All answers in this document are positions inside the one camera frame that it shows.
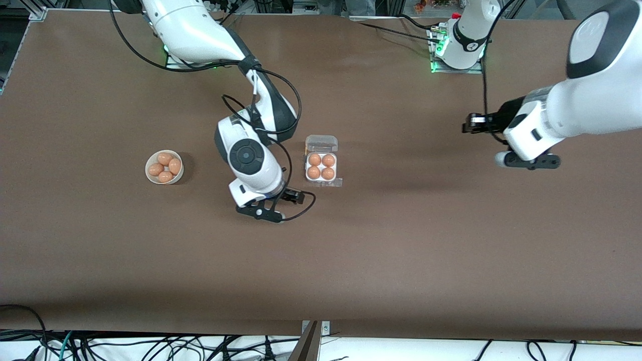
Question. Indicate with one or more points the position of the clear plastic egg box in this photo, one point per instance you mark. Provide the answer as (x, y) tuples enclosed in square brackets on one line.
[(321, 145)]

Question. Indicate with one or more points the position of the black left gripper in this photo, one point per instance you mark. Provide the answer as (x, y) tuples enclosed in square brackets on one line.
[(507, 116)]

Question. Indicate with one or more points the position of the small metal bracket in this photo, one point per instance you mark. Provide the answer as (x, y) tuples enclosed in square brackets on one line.
[(326, 328)]

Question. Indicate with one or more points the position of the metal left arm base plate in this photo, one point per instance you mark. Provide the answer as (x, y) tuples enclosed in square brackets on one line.
[(456, 70)]

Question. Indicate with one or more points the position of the aluminium frame profile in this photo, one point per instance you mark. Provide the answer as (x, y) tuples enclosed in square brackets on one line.
[(37, 12)]

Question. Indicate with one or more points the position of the white round bowl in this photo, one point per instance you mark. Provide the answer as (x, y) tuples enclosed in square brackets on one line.
[(178, 178)]

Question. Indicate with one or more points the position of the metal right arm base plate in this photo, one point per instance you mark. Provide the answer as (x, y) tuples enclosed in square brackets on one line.
[(175, 65)]

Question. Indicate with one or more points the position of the brown egg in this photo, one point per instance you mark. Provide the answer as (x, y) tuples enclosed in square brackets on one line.
[(314, 160), (327, 173), (164, 158), (155, 169), (165, 176), (314, 173), (175, 166), (328, 160)]

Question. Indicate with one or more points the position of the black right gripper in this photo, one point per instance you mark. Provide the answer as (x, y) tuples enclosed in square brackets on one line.
[(287, 194)]

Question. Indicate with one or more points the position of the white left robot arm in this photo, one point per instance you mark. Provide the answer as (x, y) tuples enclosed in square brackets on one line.
[(592, 105)]

